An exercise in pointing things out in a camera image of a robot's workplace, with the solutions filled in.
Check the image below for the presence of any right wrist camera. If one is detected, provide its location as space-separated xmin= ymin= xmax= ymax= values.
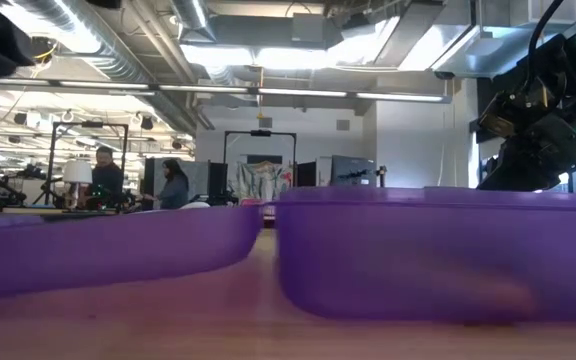
xmin=476 ymin=74 xmax=569 ymax=140

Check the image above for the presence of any black flat panel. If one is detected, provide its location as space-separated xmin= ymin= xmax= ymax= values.
xmin=296 ymin=160 xmax=318 ymax=189

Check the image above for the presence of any yellow ceiling cable coil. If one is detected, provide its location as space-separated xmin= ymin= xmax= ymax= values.
xmin=28 ymin=35 xmax=60 ymax=65

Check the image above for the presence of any colourful hanging cloth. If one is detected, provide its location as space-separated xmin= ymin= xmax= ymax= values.
xmin=237 ymin=160 xmax=292 ymax=201

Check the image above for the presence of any white shade table lamp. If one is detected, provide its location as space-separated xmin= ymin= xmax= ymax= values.
xmin=61 ymin=159 xmax=94 ymax=207

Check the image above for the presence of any person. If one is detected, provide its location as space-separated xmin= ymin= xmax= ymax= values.
xmin=153 ymin=158 xmax=192 ymax=211
xmin=89 ymin=145 xmax=126 ymax=210

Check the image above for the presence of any purple plastic box base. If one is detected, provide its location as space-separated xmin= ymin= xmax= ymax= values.
xmin=273 ymin=185 xmax=576 ymax=324

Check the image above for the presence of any grey partition panel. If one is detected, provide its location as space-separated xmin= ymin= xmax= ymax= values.
xmin=142 ymin=157 xmax=209 ymax=209

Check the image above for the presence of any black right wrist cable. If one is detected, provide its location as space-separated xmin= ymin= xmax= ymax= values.
xmin=526 ymin=0 xmax=565 ymax=66

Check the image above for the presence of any long ceiling light bar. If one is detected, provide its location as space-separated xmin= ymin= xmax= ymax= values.
xmin=0 ymin=77 xmax=452 ymax=105

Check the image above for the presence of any silver spiral ventilation duct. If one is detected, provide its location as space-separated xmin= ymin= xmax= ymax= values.
xmin=0 ymin=0 xmax=202 ymax=132

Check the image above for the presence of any grey ceiling box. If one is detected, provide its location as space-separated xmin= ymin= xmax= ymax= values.
xmin=291 ymin=12 xmax=325 ymax=44

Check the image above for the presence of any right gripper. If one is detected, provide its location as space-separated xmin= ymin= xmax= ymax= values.
xmin=476 ymin=111 xmax=576 ymax=193

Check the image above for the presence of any shiny rectangular ceiling duct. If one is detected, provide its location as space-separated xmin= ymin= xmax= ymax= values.
xmin=325 ymin=0 xmax=569 ymax=77

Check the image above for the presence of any black rig frame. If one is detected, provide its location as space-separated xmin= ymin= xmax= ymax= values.
xmin=47 ymin=121 xmax=130 ymax=204
xmin=222 ymin=128 xmax=298 ymax=204

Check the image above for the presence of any purple plastic box lid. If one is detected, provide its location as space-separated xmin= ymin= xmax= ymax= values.
xmin=0 ymin=203 xmax=265 ymax=302

